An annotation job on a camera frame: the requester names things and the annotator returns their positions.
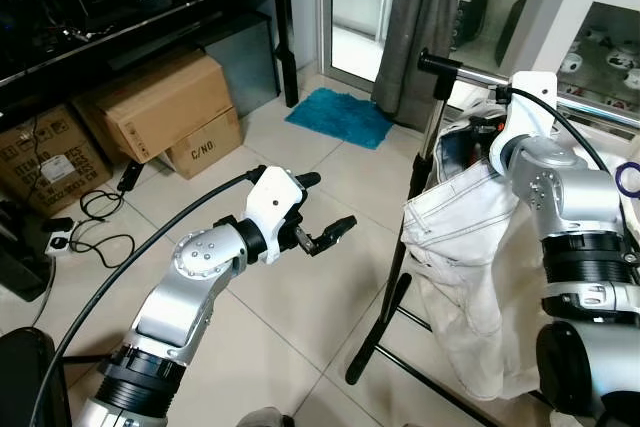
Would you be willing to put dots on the teal shaggy mat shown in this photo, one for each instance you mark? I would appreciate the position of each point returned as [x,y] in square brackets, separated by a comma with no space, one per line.
[340,117]

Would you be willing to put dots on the black desk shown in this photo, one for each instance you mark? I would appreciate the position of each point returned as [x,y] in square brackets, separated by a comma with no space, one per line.
[120,32]

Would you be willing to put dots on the cardboard box with white label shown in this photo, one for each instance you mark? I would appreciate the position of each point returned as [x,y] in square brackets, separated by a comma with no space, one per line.
[50,162]

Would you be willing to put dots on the cardboard box with C/NO print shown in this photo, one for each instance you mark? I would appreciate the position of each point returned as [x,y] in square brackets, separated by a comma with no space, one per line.
[205,147]

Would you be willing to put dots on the black and white figurine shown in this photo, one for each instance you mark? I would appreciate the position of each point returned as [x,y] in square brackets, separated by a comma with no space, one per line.
[600,35]
[570,62]
[625,55]

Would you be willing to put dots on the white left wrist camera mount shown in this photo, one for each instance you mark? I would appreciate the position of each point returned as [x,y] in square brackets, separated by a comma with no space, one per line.
[270,202]

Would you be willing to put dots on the white jeans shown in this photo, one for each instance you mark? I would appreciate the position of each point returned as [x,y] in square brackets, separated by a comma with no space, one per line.
[460,237]

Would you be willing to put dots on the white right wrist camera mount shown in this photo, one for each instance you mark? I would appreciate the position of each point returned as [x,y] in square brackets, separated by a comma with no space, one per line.
[530,107]

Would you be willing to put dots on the grey robot knee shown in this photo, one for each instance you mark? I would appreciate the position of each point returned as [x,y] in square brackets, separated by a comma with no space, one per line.
[265,419]

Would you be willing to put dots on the large plain cardboard box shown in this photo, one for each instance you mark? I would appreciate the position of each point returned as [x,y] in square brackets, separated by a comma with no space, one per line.
[160,102]

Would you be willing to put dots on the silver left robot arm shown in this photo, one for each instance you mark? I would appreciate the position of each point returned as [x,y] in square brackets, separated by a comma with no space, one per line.
[190,292]

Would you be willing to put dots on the grey curtain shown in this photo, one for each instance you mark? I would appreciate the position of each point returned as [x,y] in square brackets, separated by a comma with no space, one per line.
[415,27]

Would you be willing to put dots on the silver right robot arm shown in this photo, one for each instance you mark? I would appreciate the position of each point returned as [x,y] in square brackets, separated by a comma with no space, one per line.
[580,207]

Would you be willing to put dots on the white power strip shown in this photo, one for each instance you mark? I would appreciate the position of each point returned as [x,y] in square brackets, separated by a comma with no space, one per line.
[60,237]

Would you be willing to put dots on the blue plastic hanger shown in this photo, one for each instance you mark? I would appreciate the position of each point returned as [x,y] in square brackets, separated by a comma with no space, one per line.
[618,179]

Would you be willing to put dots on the black and chrome clothes rack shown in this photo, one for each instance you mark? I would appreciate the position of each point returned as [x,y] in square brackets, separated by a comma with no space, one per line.
[432,64]

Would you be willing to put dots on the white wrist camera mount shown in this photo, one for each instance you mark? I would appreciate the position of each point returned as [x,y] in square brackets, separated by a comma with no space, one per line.
[270,202]
[530,107]

